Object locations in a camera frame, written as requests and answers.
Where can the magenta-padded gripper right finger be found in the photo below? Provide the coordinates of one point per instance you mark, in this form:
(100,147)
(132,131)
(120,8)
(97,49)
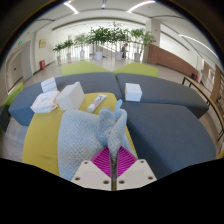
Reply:
(135,173)

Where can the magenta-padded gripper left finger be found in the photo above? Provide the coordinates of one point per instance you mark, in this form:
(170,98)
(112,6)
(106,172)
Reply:
(91,175)

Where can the light blue towel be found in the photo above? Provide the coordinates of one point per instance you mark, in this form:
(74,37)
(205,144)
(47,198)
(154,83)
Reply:
(80,140)

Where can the grey sofa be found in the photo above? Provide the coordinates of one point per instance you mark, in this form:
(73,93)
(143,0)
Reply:
(166,140)
(166,91)

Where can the white tube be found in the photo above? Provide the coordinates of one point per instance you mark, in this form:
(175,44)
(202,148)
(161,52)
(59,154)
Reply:
(97,102)

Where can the small white box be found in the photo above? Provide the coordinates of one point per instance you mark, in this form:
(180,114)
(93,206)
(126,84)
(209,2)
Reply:
(133,92)

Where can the large white box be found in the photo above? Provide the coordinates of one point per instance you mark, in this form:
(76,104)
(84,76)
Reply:
(70,96)

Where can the plastic tissue pack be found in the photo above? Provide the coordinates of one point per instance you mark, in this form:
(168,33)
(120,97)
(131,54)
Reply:
(45,102)

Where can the stack of white cloths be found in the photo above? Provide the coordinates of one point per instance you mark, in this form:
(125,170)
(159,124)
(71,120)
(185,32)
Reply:
(49,85)

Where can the green sofa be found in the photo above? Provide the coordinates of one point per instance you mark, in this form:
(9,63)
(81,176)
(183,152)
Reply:
(83,68)
(138,69)

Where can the dark grey ottoman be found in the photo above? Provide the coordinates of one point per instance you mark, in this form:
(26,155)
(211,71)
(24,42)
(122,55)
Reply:
(4,118)

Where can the green bench seat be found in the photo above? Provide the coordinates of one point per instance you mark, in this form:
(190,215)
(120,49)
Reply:
(13,95)

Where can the wooden counter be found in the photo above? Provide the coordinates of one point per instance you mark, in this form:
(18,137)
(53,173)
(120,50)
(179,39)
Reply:
(173,60)

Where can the red bin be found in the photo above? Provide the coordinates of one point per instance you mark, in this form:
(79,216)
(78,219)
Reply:
(42,64)

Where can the person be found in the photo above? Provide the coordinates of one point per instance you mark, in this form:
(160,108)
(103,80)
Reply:
(125,50)

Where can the row of potted plants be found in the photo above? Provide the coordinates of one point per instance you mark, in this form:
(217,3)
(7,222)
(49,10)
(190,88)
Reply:
(100,36)

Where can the green exit sign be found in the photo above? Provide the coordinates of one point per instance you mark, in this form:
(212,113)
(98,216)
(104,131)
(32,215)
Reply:
(20,42)

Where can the ceiling lights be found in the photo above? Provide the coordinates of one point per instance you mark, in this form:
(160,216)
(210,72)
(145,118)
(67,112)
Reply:
(71,7)

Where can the wooden bench with black frame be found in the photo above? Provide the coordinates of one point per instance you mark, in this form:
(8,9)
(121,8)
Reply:
(213,106)

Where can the yellow wall picture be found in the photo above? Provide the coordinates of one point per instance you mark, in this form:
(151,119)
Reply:
(42,43)

